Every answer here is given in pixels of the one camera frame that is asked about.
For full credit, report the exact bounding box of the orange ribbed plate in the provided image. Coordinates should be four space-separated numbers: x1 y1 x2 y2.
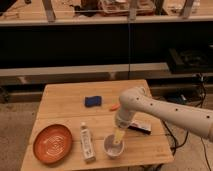
33 124 73 164

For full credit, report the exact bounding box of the black cable on floor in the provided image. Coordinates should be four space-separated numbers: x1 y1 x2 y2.
161 121 192 155

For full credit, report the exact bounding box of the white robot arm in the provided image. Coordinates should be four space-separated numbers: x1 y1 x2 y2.
115 87 213 142

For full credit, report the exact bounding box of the wooden table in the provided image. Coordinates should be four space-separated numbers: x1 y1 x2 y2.
21 80 173 171

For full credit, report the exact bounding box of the orange carrot piece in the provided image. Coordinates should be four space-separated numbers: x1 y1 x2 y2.
109 104 120 111

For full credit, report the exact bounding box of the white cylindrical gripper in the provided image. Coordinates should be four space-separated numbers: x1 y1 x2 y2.
113 107 135 145

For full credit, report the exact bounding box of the long metal shelf rack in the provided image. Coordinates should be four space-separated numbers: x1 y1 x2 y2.
0 0 213 86

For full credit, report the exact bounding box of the blue sponge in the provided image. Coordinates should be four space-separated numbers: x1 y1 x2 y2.
85 96 102 107

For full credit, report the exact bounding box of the white tube bottle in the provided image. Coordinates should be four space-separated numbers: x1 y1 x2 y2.
80 122 96 163

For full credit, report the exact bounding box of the black equipment box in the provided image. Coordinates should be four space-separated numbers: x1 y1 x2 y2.
166 48 213 74

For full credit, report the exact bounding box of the black white box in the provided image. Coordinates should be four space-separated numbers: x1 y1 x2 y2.
129 121 152 135

